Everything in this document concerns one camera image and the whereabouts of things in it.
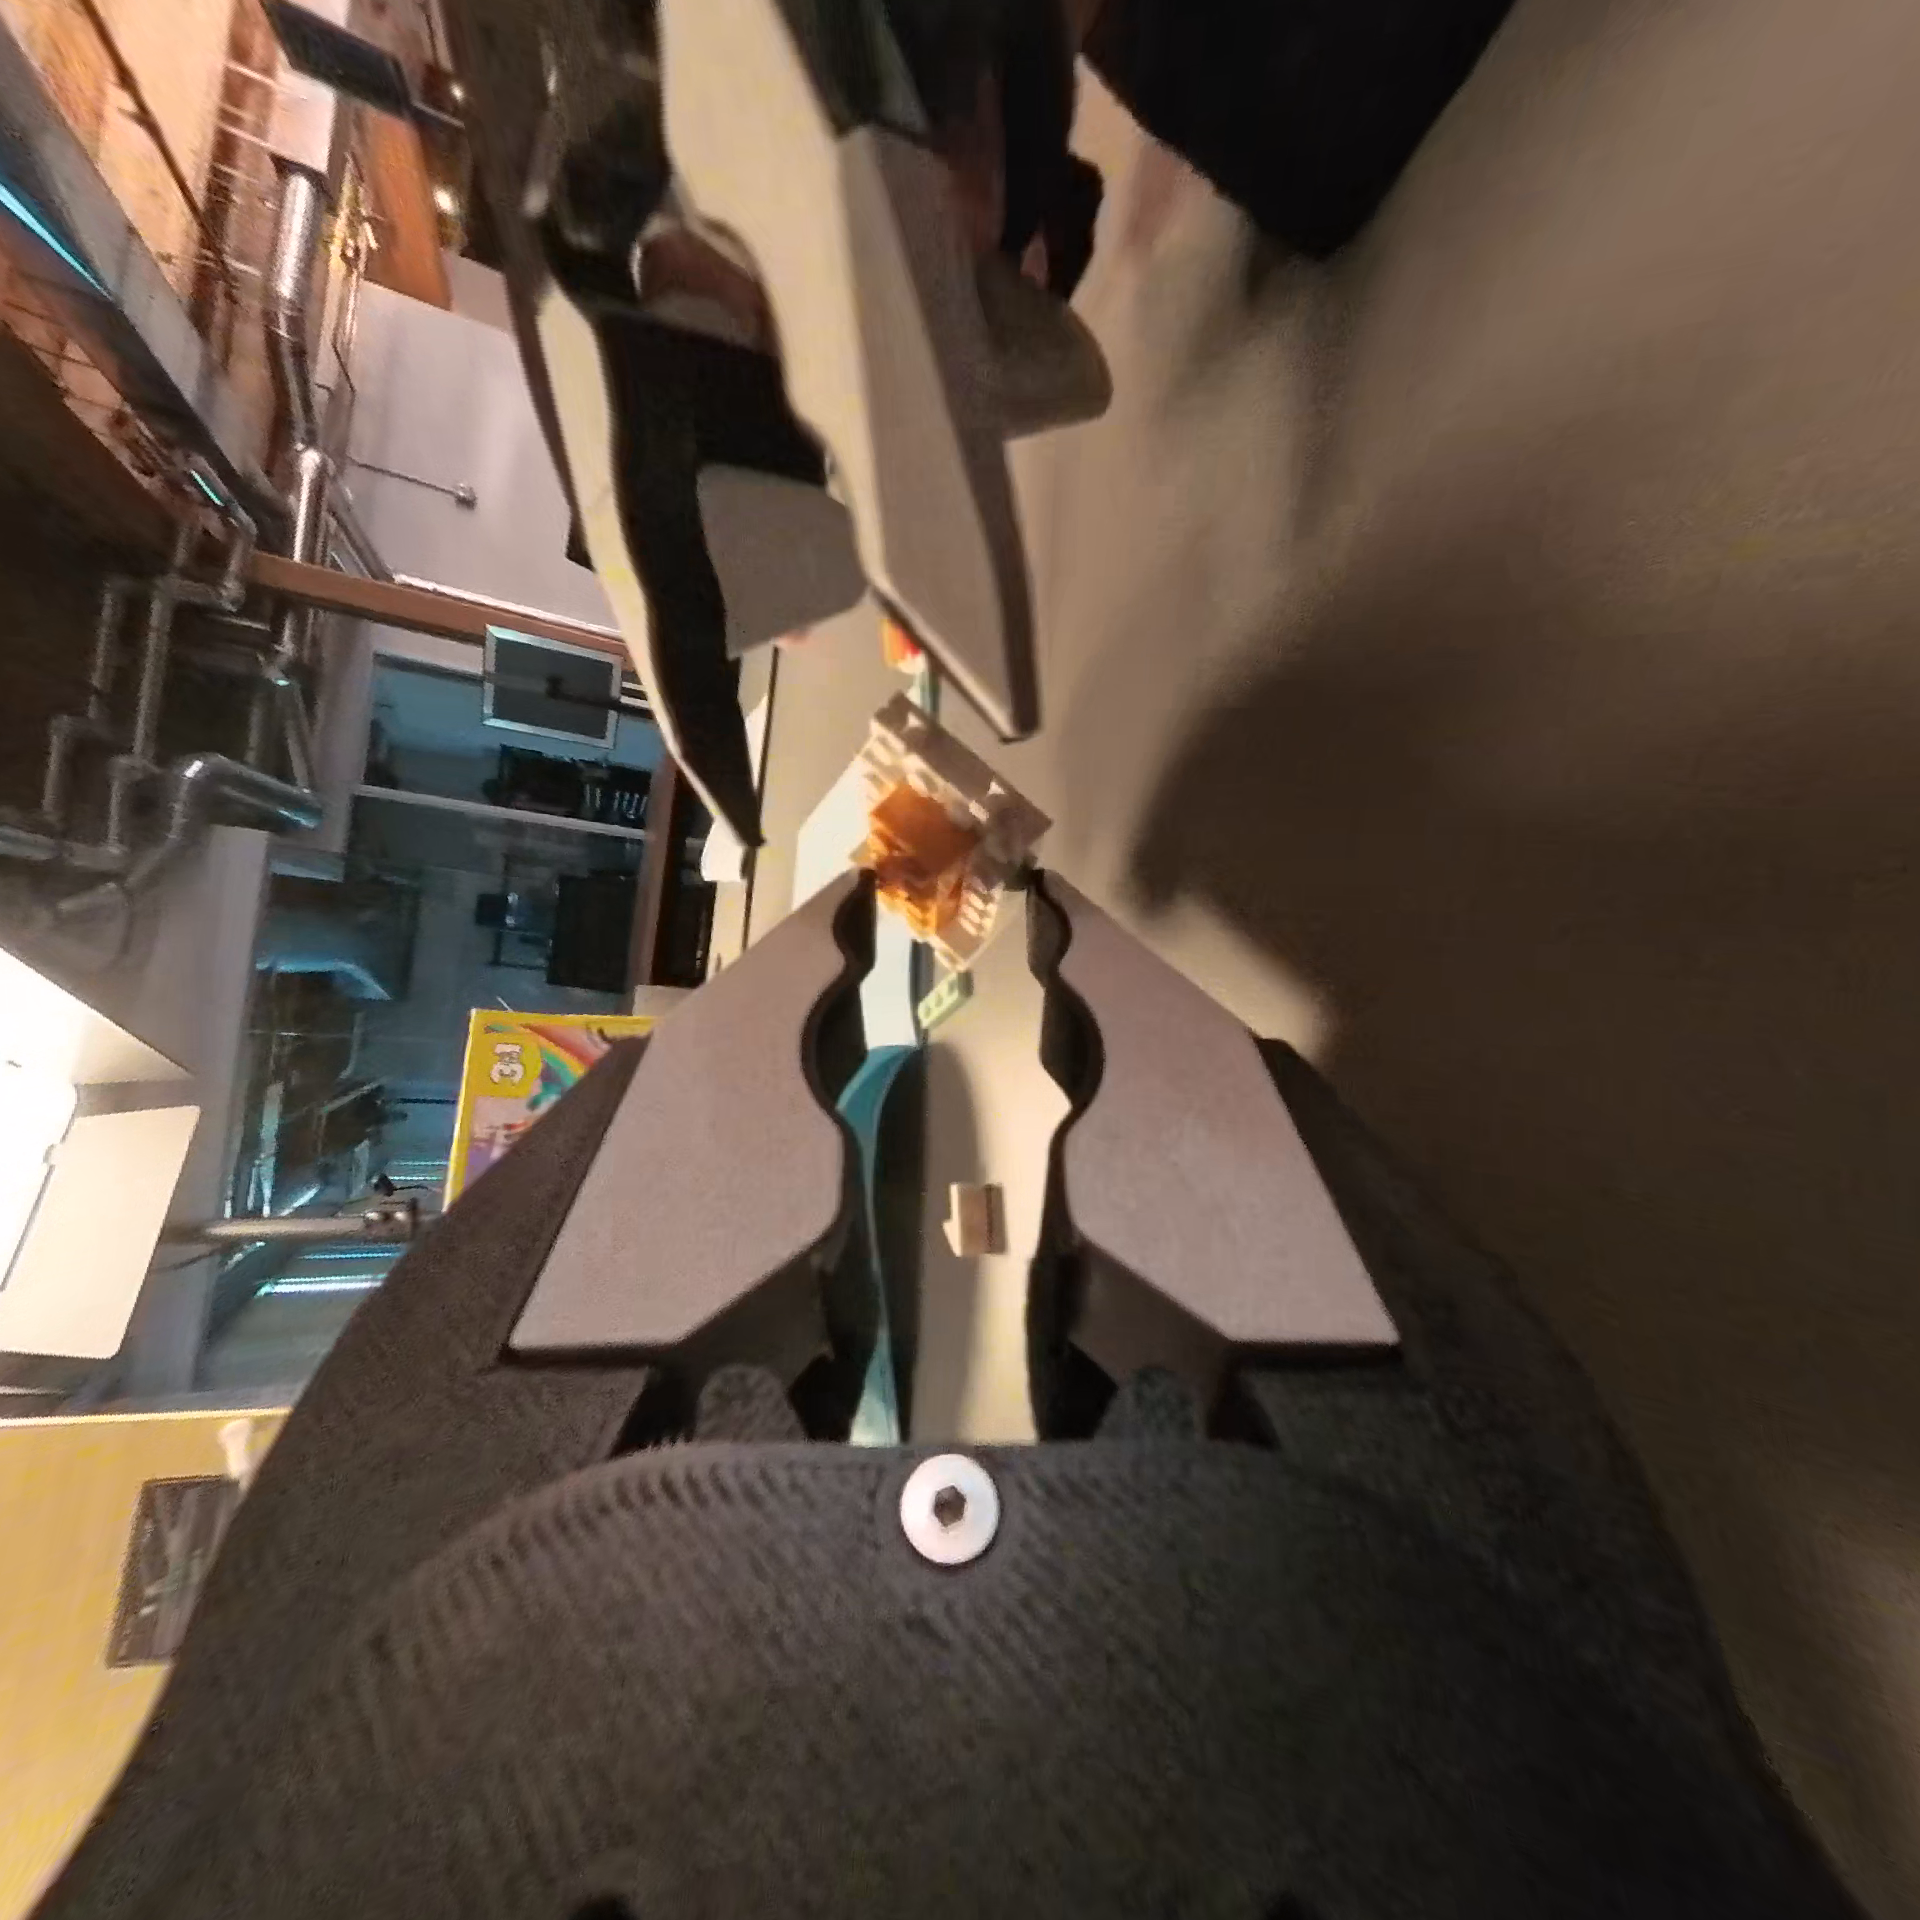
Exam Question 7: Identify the grey wall pipes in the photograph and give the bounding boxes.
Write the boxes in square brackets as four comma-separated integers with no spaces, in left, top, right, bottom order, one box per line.
[0,525,327,910]

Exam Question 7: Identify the silver ventilation duct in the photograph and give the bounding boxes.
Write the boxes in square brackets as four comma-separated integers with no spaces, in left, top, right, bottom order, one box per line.
[267,163,344,561]

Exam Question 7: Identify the white and orange lego assembly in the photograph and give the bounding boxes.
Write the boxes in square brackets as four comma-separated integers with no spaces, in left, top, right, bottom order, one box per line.
[847,692,1055,964]

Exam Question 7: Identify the wall monitor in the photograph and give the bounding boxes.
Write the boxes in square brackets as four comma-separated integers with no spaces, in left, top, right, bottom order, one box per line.
[480,625,626,750]

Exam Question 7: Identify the yellow lego box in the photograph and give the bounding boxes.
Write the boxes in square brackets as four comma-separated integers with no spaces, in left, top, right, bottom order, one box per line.
[445,1008,656,1214]

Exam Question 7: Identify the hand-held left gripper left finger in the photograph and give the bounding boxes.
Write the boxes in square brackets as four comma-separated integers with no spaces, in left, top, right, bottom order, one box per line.
[506,870,901,1441]

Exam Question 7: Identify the wooden table with white legs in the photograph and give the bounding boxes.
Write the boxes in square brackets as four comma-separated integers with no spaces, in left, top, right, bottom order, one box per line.
[0,1407,294,1920]

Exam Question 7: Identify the black table label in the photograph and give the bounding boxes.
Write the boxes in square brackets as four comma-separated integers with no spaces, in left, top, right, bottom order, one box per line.
[103,1477,244,1671]

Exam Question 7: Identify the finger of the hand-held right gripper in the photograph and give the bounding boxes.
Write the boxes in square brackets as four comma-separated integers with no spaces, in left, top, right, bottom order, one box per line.
[661,0,1115,741]
[524,285,876,846]

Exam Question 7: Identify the white tabletop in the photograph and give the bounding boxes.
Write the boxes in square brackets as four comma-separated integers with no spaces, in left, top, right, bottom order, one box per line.
[0,945,204,1362]

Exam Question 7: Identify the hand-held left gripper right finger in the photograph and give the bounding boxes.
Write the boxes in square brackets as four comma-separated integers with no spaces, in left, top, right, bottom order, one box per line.
[1022,874,1402,1429]

